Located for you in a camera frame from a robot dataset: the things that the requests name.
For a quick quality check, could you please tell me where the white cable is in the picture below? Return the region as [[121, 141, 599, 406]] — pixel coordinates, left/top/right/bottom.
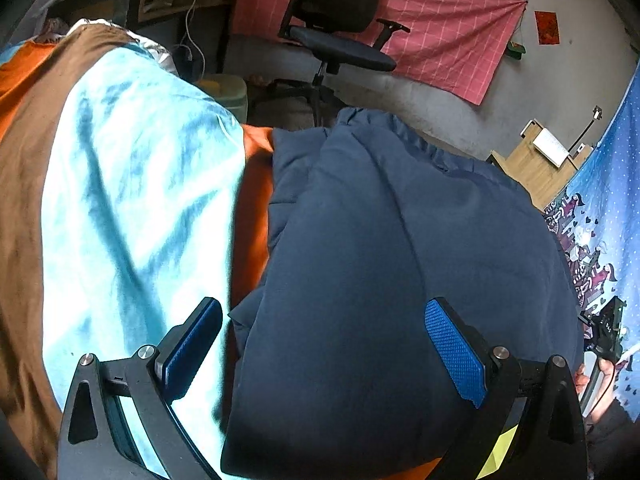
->
[[167, 0, 207, 79]]

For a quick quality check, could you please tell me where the red checked wall cloth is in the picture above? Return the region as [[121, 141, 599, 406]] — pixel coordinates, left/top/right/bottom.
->
[[232, 0, 527, 105]]

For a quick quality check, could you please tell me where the wooden chair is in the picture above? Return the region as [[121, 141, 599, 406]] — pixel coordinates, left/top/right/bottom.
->
[[487, 119, 592, 210]]

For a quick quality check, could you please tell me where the wooden desk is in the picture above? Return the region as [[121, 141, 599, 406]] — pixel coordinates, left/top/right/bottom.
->
[[43, 0, 236, 80]]

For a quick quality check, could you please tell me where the striped colourful bed sheet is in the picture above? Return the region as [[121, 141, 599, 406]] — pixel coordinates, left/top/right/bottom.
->
[[0, 18, 519, 480]]

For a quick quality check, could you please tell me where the navy blue padded jacket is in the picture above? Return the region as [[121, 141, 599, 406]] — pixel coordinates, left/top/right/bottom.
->
[[221, 108, 582, 479]]

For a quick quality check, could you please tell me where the yellow-green plastic bin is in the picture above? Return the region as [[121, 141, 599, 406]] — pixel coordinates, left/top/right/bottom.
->
[[195, 74, 248, 124]]

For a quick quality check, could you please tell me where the black office chair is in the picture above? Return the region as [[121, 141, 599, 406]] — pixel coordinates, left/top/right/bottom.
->
[[248, 0, 410, 127]]

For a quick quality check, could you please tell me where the blue patterned curtain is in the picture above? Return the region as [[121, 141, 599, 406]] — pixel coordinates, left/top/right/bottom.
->
[[544, 73, 639, 420]]

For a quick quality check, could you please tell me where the person's right hand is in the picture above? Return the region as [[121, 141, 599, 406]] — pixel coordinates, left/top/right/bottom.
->
[[572, 356, 624, 424]]

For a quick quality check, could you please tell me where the red paper on wall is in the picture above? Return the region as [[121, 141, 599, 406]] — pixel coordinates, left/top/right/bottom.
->
[[535, 11, 560, 46]]

